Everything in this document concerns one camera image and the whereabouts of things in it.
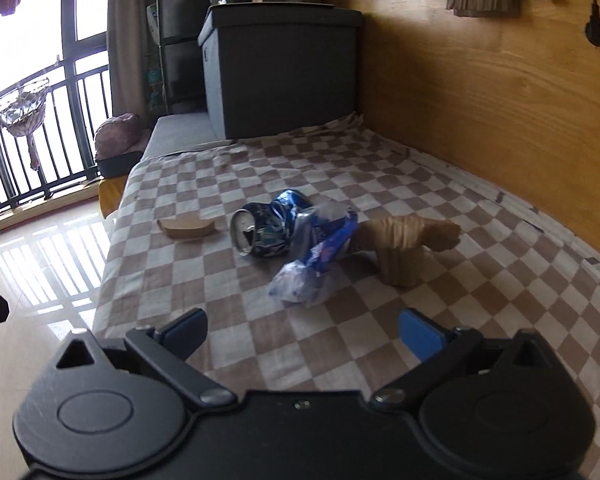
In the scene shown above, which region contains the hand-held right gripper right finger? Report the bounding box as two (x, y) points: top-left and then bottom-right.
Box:
(370, 308), (566, 408)

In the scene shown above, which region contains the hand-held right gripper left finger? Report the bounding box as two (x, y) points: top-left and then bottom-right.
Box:
(47, 307), (235, 407)

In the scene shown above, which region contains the brown paper cup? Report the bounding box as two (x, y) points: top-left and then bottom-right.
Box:
(347, 215), (462, 288)

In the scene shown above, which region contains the brown cardboard tray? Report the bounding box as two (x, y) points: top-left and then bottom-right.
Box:
(157, 214), (218, 239)

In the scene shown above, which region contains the crushed blue can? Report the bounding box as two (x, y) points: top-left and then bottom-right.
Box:
(230, 189), (313, 259)

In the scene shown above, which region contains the blue plastic wrapper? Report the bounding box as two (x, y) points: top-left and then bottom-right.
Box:
(270, 200), (358, 308)

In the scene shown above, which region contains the checkered brown white blanket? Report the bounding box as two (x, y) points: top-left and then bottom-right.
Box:
(92, 112), (600, 480)

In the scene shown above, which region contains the dark grey basin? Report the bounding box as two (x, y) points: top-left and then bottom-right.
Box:
(96, 150), (144, 179)

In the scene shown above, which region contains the grey mattress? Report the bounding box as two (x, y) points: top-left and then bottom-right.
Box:
(140, 110), (241, 162)

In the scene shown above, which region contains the black balcony railing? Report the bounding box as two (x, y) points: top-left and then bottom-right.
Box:
(0, 55), (113, 216)

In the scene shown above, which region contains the grey storage box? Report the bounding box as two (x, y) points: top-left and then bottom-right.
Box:
(197, 2), (365, 140)

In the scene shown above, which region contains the black drawer unit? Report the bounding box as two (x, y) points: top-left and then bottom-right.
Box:
(155, 0), (215, 113)

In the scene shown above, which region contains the brown curtain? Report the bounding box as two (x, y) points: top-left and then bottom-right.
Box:
(107, 0), (155, 121)

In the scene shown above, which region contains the white printed packet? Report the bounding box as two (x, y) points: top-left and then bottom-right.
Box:
(146, 2), (165, 43)

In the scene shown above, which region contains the hanging wire basket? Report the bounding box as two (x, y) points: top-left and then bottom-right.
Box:
(0, 76), (50, 171)

